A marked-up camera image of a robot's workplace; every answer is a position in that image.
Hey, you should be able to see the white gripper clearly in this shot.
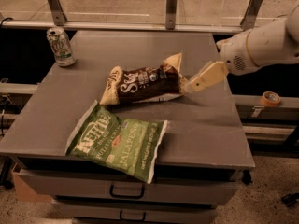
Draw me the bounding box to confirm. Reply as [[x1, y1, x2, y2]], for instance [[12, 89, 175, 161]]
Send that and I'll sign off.
[[186, 30, 260, 93]]

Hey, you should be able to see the brown chip bag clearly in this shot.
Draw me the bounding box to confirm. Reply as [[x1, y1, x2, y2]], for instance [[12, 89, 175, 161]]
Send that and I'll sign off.
[[100, 53, 188, 105]]

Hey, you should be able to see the green jalapeno chip bag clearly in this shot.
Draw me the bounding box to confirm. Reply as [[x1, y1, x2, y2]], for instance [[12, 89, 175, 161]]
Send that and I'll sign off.
[[65, 101, 168, 184]]

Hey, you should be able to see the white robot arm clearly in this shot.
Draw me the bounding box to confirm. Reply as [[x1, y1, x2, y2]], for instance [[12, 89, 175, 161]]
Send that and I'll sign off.
[[184, 1, 299, 93]]

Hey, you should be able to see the orange tape roll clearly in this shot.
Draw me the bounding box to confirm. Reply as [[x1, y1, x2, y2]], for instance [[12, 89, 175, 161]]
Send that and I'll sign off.
[[261, 91, 281, 107]]

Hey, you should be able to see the grey drawer cabinet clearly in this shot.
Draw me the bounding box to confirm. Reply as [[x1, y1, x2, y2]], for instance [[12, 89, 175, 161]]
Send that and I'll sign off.
[[0, 31, 254, 224]]

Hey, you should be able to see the green soda can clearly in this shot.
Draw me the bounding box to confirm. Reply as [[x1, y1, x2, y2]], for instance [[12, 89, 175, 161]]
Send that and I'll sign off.
[[47, 27, 76, 67]]

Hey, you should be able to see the right metal railing bracket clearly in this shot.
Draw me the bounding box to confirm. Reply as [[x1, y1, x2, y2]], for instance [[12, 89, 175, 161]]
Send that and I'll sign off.
[[240, 0, 263, 31]]

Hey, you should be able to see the metal railing bracket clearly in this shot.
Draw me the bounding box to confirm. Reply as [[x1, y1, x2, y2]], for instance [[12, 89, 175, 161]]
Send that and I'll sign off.
[[240, 0, 263, 31], [47, 0, 67, 26], [165, 0, 178, 30]]

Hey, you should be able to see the middle metal railing bracket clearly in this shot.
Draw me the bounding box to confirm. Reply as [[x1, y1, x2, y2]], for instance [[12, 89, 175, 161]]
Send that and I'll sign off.
[[165, 0, 178, 30]]

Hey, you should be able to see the upper black drawer handle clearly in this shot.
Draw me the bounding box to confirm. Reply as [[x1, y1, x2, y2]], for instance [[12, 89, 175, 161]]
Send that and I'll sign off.
[[109, 185, 145, 200]]

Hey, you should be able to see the black drawer handle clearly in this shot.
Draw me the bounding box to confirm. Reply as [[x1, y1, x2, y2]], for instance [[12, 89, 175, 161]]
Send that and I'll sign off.
[[119, 210, 146, 222], [109, 185, 145, 200]]

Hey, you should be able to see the left metal railing bracket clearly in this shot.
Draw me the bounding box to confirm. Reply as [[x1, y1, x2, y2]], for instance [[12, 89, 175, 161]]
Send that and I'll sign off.
[[47, 0, 67, 26]]

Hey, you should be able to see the lower black drawer handle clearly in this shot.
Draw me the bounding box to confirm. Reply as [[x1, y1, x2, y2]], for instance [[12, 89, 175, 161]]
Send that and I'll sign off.
[[119, 210, 146, 222]]

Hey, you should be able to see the horizontal metal rail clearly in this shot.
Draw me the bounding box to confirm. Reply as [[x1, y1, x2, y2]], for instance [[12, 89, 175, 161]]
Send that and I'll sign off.
[[2, 20, 243, 35]]

